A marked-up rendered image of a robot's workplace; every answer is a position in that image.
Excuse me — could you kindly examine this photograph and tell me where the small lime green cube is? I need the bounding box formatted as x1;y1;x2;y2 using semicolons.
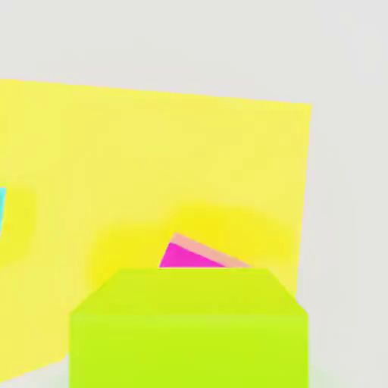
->
68;268;310;388

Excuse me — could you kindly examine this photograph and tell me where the large yellow box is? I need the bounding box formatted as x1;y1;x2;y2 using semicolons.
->
0;78;313;383

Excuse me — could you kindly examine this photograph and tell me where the small magenta cube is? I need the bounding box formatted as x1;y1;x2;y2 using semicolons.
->
158;232;253;270

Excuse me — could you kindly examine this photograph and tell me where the small cyan cube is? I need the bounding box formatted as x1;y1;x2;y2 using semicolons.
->
0;186;8;234

